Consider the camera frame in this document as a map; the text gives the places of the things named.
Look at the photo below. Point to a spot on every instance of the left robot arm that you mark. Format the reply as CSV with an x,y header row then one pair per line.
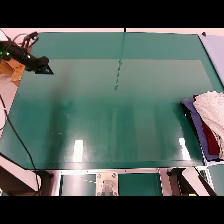
x,y
16,51

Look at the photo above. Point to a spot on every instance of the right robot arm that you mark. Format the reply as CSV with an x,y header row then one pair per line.
x,y
190,183

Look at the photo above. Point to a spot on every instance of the blue garment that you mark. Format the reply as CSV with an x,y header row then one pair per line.
x,y
196,120

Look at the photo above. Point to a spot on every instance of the white garment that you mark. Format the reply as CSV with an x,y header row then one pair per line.
x,y
211,110

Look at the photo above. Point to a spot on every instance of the silver frame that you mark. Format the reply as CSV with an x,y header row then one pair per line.
x,y
106,181

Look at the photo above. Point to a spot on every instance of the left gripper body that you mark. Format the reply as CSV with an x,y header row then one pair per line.
x,y
41,65

